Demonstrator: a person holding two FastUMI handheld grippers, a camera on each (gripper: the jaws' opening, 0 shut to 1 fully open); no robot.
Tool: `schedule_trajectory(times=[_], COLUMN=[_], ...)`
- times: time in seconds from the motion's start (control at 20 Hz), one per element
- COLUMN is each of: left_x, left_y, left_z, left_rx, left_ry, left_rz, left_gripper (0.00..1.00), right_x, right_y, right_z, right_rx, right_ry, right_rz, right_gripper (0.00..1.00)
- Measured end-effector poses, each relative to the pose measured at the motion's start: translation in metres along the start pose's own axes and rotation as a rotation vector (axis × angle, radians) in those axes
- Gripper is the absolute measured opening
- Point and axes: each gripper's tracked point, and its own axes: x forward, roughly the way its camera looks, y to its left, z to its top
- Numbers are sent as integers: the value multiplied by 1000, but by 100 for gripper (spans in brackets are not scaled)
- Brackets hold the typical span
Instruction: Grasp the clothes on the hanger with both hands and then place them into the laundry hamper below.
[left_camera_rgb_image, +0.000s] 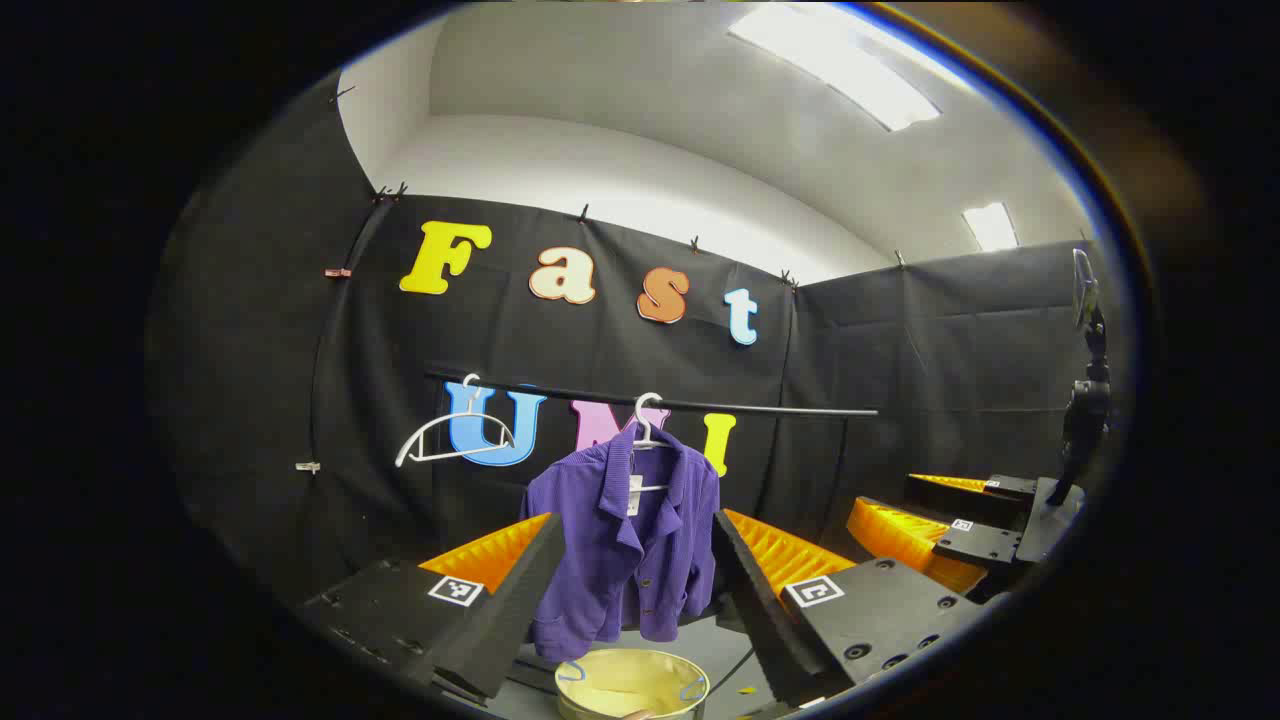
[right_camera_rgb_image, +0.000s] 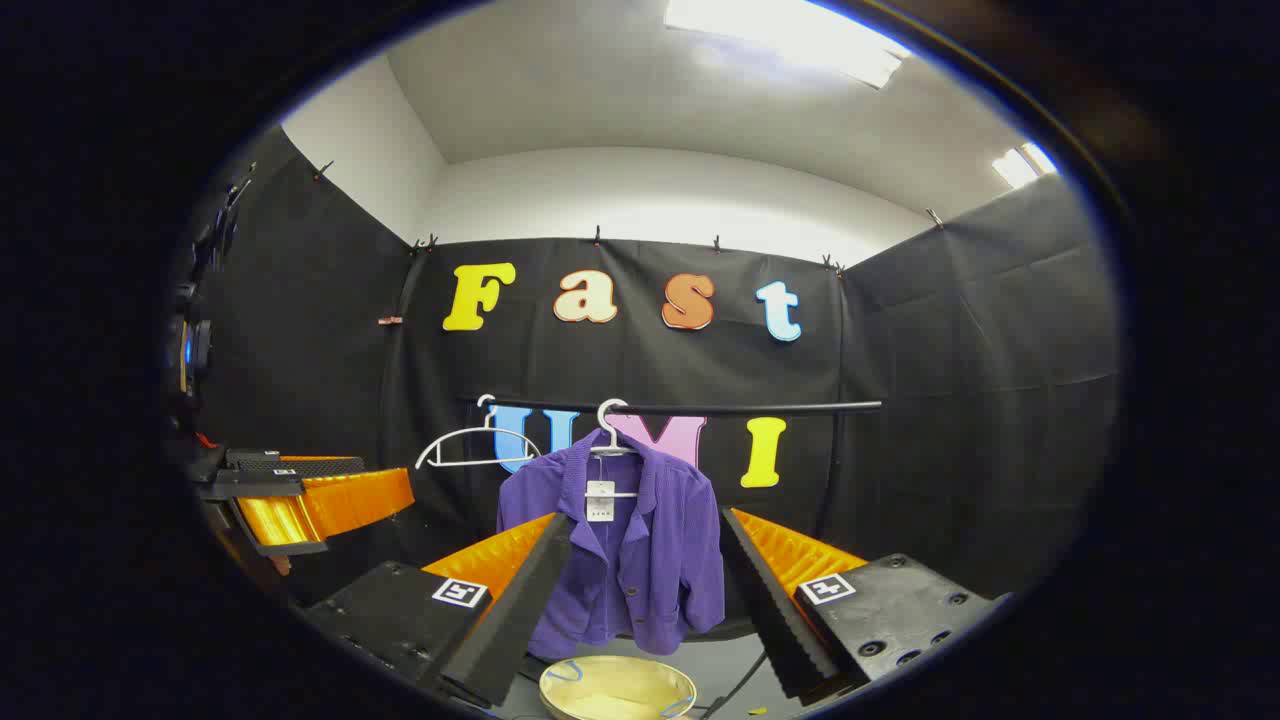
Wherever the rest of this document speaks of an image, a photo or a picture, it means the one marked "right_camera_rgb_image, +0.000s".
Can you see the black clothes rack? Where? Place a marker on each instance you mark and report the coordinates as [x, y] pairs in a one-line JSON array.
[[760, 408]]

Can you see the white plastic hanger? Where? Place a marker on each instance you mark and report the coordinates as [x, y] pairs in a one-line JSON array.
[[608, 425], [470, 462]]

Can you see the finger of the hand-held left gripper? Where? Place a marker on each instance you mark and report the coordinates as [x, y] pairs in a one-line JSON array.
[[340, 500], [300, 464]]

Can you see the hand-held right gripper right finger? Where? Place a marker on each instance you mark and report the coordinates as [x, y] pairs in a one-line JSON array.
[[770, 610]]

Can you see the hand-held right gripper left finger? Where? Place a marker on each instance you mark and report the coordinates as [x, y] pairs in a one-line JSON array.
[[520, 610]]

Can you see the black backdrop cloth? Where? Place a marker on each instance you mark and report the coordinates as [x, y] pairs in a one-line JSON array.
[[950, 400]]

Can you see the large ceiling light panel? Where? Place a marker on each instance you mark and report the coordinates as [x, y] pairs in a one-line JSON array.
[[790, 35]]

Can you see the small ceiling light panel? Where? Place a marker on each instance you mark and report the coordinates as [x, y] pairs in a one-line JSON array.
[[1020, 165]]

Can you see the round beige laundry hamper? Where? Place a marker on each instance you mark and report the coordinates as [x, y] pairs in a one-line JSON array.
[[615, 685]]

